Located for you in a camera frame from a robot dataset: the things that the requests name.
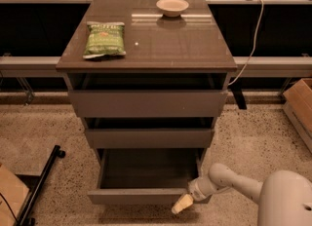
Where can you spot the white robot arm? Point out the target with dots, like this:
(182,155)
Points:
(284,198)

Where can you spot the metal rail beam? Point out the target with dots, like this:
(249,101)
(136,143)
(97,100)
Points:
(257,66)

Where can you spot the green chip bag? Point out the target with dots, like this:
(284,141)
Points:
(105,39)

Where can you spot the grey drawer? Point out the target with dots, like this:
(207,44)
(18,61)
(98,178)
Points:
(134,95)
(145,176)
(150,133)

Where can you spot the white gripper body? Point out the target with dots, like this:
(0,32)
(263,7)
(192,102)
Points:
(196,191)

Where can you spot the black bracket leg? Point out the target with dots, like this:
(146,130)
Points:
(236,89)

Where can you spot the cardboard box left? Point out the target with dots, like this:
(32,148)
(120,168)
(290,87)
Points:
(14,193)

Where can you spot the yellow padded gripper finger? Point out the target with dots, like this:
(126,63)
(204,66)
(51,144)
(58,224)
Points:
(182,203)

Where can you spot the grey middle drawer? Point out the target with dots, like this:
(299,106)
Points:
(150,133)

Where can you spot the cardboard box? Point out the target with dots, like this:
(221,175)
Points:
(298,108)
(14,193)

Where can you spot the grey bottom drawer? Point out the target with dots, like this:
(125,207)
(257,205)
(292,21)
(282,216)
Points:
(145,176)

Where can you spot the grey drawer cabinet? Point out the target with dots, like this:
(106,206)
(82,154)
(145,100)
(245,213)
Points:
(154,43)

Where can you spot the grey top drawer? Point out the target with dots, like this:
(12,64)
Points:
(134,95)

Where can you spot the cardboard box right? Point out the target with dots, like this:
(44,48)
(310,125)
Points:
(298,108)

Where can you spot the white bowl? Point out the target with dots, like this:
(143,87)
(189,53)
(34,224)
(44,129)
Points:
(172,8)

